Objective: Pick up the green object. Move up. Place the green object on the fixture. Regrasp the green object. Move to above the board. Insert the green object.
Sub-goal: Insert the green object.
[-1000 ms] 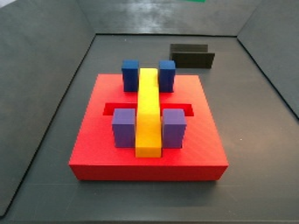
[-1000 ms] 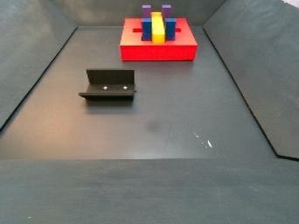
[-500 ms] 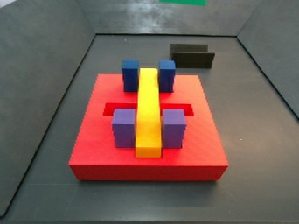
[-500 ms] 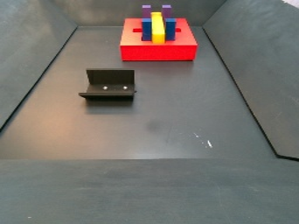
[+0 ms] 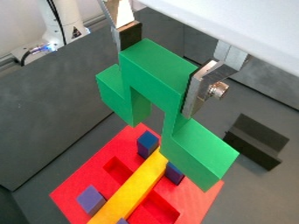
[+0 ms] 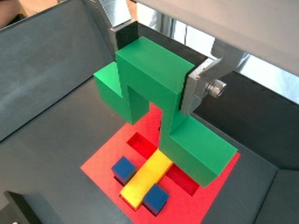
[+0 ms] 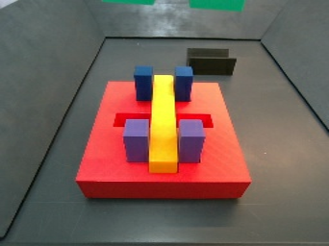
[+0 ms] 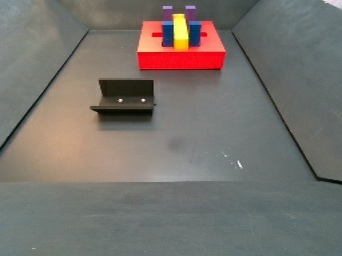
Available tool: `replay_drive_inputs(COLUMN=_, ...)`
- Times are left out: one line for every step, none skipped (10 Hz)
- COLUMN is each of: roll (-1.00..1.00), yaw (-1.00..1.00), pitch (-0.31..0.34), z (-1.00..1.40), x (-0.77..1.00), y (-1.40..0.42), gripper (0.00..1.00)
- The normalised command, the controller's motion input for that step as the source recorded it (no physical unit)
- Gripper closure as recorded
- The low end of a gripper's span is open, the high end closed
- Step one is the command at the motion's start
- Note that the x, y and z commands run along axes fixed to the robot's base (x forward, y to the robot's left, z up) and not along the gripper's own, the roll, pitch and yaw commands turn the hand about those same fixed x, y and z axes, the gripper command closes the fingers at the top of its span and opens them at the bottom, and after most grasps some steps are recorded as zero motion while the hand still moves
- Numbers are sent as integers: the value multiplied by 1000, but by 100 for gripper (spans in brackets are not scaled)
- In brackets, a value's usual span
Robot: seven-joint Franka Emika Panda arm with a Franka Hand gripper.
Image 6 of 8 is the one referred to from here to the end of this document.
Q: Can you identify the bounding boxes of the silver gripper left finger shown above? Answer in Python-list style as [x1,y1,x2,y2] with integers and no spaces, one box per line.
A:
[99,0,139,53]

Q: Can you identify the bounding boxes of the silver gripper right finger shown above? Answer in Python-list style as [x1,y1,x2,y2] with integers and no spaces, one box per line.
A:
[181,38,249,116]

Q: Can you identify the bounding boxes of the blue block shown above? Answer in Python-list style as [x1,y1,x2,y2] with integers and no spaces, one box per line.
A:
[111,157,137,186]
[143,184,170,216]

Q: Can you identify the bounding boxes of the blue block right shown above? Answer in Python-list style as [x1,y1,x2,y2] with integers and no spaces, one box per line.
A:
[143,184,170,216]

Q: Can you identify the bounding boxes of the blue block left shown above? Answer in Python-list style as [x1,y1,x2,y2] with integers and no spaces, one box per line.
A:
[111,157,137,186]

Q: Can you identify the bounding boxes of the black angle fixture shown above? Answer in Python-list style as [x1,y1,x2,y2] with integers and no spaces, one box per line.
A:
[0,191,43,224]

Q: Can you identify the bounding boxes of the red base board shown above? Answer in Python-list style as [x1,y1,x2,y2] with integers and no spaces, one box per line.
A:
[81,105,240,224]

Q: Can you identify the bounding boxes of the green bridge-shaped object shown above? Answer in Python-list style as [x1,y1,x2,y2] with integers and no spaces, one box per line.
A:
[95,37,238,187]

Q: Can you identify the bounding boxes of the yellow long bar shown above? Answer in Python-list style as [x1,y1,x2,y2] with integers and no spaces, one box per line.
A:
[121,150,174,210]

